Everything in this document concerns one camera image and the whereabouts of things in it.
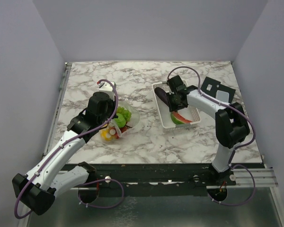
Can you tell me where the black square mat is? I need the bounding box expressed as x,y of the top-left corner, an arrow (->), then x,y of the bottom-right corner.
201,77 -> 236,103

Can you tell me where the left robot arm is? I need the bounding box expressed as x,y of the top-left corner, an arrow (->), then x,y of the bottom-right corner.
12,92 -> 118,219

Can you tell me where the purple eggplant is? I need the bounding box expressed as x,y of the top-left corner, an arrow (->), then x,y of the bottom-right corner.
154,87 -> 169,107

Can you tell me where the red watermelon slice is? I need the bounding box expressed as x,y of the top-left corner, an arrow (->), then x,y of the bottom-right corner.
170,112 -> 192,125

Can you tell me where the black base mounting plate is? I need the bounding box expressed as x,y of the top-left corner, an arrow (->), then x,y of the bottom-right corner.
78,162 -> 236,197

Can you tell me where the clear dotted zip bag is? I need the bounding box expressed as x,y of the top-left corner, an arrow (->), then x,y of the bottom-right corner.
100,101 -> 140,139

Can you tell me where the grey rectangular pad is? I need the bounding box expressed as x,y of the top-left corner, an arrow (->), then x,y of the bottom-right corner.
216,90 -> 229,103

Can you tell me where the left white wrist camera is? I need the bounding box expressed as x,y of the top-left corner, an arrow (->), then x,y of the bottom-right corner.
98,81 -> 114,96

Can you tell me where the yellow bell pepper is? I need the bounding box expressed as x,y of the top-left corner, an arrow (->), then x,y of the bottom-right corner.
100,131 -> 112,141

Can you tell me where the green round guava fruit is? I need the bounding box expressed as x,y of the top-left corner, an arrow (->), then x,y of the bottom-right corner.
114,113 -> 126,128

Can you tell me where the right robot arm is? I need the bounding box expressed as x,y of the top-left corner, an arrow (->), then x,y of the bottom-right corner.
167,75 -> 250,185

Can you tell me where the aluminium side rail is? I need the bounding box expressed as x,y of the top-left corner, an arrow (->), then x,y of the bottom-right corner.
42,62 -> 72,157

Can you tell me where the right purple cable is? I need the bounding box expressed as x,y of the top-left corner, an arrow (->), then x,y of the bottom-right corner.
167,66 -> 256,166

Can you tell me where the white perforated plastic basket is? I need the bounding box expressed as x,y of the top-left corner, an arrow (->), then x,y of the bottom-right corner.
152,82 -> 201,131

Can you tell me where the green grapes bunch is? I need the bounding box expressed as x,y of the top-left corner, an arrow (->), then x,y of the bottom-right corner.
117,106 -> 132,122

